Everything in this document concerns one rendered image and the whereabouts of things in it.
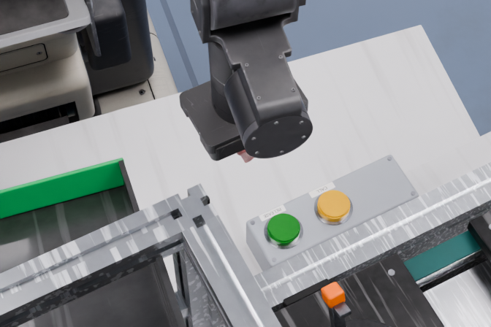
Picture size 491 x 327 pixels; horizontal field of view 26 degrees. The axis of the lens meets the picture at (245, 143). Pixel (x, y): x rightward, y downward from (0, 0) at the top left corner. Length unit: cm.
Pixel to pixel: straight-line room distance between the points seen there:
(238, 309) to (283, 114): 33
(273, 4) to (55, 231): 25
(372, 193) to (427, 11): 144
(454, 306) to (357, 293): 13
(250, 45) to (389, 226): 53
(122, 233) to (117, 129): 98
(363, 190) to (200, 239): 82
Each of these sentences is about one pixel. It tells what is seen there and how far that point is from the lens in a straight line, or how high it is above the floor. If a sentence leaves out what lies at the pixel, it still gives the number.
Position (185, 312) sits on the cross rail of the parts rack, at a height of 155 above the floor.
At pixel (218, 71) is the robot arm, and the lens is 89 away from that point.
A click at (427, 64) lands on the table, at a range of 157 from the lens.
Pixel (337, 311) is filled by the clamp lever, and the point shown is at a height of 106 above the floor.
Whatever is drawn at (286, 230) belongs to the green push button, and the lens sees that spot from 129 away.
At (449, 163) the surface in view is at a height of 86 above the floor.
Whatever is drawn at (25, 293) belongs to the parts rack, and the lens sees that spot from 52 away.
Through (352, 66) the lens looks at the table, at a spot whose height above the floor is 86.
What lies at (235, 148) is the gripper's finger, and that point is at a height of 131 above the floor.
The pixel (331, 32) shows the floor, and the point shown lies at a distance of 266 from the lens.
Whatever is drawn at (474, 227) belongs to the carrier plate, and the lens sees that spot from 132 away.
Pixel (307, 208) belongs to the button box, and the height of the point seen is 96.
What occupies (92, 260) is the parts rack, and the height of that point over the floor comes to 166.
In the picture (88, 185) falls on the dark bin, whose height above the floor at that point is 152.
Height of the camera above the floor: 213
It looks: 59 degrees down
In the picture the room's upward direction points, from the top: straight up
